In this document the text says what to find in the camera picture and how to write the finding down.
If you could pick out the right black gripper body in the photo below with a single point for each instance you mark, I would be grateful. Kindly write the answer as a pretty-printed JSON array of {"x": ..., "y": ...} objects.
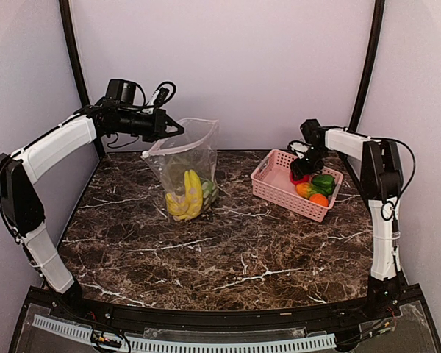
[{"x": 314, "y": 162}]

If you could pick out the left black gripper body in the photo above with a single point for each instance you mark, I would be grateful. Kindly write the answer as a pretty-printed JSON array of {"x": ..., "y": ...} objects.
[{"x": 151, "y": 129}]

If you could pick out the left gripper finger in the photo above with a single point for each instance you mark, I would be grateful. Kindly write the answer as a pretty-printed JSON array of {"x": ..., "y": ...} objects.
[
  {"x": 170, "y": 134},
  {"x": 173, "y": 127}
]

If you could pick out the red toy apple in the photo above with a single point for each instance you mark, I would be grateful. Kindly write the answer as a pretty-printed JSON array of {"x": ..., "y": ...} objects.
[{"x": 297, "y": 179}]

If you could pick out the clear zip top bag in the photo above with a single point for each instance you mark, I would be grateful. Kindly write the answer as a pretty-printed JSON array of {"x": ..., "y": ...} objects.
[{"x": 185, "y": 165}]

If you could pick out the green toy watermelon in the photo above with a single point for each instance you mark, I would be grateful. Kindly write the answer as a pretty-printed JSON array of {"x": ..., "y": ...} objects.
[{"x": 209, "y": 191}]

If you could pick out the yellow toy banana bunch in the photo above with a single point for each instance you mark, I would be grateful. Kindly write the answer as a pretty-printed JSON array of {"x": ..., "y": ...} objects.
[{"x": 192, "y": 184}]

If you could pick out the yellow toy pear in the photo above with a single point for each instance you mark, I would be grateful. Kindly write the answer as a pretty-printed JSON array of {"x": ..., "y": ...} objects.
[{"x": 178, "y": 206}]

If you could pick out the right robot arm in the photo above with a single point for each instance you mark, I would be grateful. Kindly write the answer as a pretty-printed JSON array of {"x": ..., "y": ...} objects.
[{"x": 381, "y": 183}]

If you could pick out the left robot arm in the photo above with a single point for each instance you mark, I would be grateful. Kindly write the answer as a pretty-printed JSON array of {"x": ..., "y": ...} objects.
[{"x": 20, "y": 207}]

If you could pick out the green toy pepper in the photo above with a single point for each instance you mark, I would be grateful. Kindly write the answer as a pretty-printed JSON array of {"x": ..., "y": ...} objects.
[{"x": 324, "y": 182}]

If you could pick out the orange green toy mango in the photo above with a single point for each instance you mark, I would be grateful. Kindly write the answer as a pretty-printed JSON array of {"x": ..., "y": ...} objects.
[{"x": 307, "y": 189}]

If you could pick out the pink plastic basket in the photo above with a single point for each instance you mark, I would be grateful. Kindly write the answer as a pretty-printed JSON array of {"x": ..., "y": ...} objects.
[{"x": 270, "y": 181}]

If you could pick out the orange toy orange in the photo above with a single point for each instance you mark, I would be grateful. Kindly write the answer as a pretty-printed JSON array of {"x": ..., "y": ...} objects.
[{"x": 319, "y": 199}]

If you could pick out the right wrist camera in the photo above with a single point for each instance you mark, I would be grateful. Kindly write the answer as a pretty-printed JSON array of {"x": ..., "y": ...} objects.
[{"x": 298, "y": 148}]

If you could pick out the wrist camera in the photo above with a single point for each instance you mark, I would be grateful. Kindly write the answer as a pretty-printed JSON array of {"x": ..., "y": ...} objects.
[
  {"x": 164, "y": 92},
  {"x": 298, "y": 148}
]

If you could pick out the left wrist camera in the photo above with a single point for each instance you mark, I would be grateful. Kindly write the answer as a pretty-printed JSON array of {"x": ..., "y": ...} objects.
[{"x": 164, "y": 92}]

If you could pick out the right black frame post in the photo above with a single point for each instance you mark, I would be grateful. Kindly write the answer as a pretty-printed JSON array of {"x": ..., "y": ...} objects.
[{"x": 370, "y": 58}]

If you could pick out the black frame post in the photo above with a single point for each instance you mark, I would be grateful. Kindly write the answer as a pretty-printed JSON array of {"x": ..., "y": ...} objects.
[
  {"x": 370, "y": 58},
  {"x": 73, "y": 53}
]

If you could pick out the left black frame post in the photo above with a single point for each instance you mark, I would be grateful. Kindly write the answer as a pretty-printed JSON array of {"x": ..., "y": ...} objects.
[{"x": 73, "y": 53}]

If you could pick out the black front rail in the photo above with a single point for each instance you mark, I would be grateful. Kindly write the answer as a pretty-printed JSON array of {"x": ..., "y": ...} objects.
[{"x": 345, "y": 319}]

